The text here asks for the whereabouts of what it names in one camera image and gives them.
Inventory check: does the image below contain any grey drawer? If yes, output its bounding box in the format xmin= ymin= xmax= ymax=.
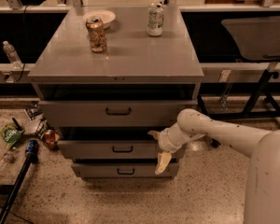
xmin=72 ymin=163 xmax=179 ymax=179
xmin=39 ymin=100 xmax=197 ymax=127
xmin=58 ymin=140 xmax=161 ymax=160

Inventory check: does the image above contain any clear plastic water bottle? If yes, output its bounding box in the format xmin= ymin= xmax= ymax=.
xmin=3 ymin=41 xmax=22 ymax=69

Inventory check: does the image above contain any crushed gold soda can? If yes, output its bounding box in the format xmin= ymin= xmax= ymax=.
xmin=86 ymin=16 xmax=107 ymax=53

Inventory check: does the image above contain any black pole blue grip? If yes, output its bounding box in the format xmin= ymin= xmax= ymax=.
xmin=0 ymin=140 xmax=39 ymax=224

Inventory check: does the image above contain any white ceramic bowl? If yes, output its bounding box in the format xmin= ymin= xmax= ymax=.
xmin=83 ymin=10 xmax=116 ymax=29

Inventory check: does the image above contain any white green soda can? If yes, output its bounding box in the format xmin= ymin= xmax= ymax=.
xmin=147 ymin=3 xmax=164 ymax=36

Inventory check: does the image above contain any grey bottom drawer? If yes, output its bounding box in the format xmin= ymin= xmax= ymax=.
xmin=72 ymin=163 xmax=179 ymax=179

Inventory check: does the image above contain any black folding chair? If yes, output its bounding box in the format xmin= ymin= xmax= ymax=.
xmin=210 ymin=16 xmax=280 ymax=120

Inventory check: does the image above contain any grey metal drawer cabinet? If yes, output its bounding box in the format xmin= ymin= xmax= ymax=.
xmin=29 ymin=7 xmax=203 ymax=167

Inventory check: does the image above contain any red soda can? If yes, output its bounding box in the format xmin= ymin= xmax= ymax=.
xmin=44 ymin=130 xmax=56 ymax=149

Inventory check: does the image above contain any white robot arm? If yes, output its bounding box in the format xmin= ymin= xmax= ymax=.
xmin=148 ymin=109 xmax=280 ymax=224

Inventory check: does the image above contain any dark snack packet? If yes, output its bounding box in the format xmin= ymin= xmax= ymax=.
xmin=24 ymin=102 xmax=42 ymax=120

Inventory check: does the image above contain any grey top drawer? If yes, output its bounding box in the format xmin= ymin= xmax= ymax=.
xmin=39 ymin=100 xmax=197 ymax=127

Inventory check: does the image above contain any green snack bag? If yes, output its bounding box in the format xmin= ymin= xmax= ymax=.
xmin=0 ymin=123 xmax=24 ymax=149

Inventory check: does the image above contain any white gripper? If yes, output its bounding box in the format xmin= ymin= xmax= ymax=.
xmin=148 ymin=123 xmax=190 ymax=175

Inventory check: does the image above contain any clear bottle on floor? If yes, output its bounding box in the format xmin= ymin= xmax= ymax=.
xmin=0 ymin=150 xmax=17 ymax=178

